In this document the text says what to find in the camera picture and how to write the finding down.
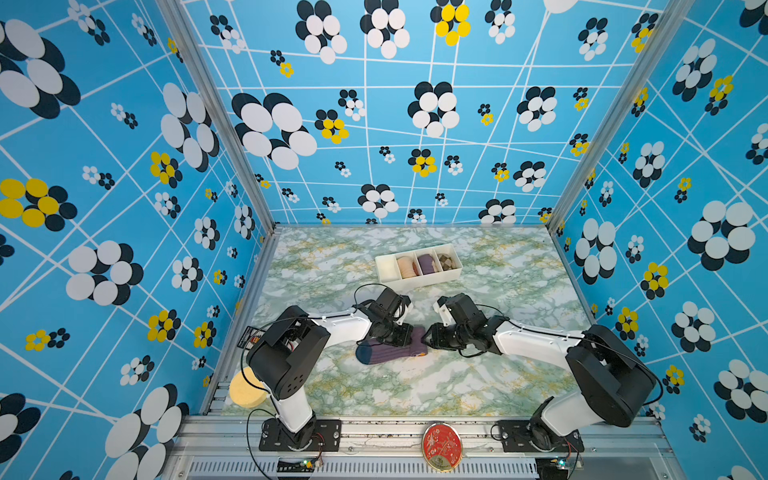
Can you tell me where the aluminium front rail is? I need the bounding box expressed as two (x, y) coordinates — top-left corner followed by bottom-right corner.
(161, 416), (685, 479)

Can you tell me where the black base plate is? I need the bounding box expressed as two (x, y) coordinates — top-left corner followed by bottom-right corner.
(259, 418), (342, 452)
(490, 420), (585, 454)

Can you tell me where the right green circuit board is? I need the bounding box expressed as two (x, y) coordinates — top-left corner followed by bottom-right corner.
(536, 458), (570, 480)

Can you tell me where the pink rolled sock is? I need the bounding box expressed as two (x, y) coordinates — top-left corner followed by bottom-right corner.
(397, 256), (421, 279)

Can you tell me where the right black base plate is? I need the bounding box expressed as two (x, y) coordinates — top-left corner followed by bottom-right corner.
(490, 420), (585, 454)

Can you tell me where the purple striped sock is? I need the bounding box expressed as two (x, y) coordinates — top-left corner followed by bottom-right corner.
(355, 326), (428, 365)

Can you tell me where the small picture card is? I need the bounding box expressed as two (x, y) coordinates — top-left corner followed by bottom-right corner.
(237, 326), (263, 350)

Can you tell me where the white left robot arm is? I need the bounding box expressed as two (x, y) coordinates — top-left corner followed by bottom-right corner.
(245, 286), (413, 436)

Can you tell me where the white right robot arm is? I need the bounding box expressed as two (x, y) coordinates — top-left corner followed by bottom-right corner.
(422, 293), (663, 451)

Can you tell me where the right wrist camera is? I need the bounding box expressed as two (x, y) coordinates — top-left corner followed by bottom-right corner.
(433, 301), (455, 327)

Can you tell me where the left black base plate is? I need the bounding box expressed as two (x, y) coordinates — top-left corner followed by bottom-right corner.
(259, 418), (342, 452)

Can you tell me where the brown patterned rolled sock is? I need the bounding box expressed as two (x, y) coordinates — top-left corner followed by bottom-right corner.
(438, 253), (458, 271)

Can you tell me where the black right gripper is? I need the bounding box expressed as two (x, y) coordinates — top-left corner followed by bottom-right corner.
(418, 323), (472, 350)

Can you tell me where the green circuit board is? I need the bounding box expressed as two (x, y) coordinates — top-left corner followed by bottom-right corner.
(276, 458), (323, 474)
(536, 458), (570, 480)

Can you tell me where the left green circuit board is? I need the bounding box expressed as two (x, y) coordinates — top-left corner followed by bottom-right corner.
(276, 458), (323, 474)

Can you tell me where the yellow round sponge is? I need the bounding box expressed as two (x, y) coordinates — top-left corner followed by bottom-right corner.
(228, 367), (269, 409)

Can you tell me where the red round badge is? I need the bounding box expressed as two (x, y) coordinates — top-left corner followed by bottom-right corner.
(422, 423), (463, 473)

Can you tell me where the white divided organizer tray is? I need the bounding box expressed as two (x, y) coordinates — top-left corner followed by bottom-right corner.
(375, 244), (463, 292)

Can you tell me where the purple rolled sock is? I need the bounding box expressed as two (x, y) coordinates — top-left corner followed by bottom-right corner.
(417, 254), (439, 275)

